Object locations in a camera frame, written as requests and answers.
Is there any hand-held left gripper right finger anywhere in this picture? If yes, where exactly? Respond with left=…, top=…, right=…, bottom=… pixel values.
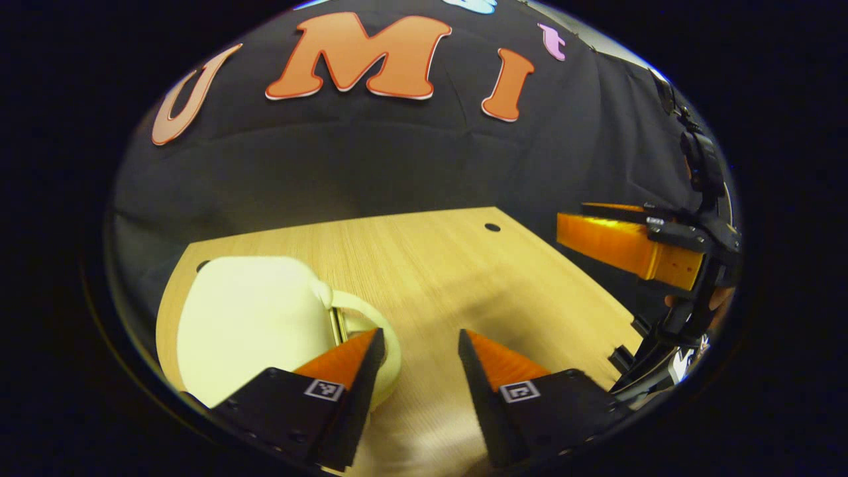
left=457, top=328, right=633, bottom=471

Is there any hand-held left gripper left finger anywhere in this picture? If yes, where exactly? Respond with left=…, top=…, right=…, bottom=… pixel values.
left=212, top=327, right=386, bottom=473

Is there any black backdrop cloth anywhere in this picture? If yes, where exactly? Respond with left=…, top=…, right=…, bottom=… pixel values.
left=106, top=0, right=729, bottom=345

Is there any cream yellow suitcase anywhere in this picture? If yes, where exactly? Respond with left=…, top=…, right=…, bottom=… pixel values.
left=177, top=256, right=402, bottom=409

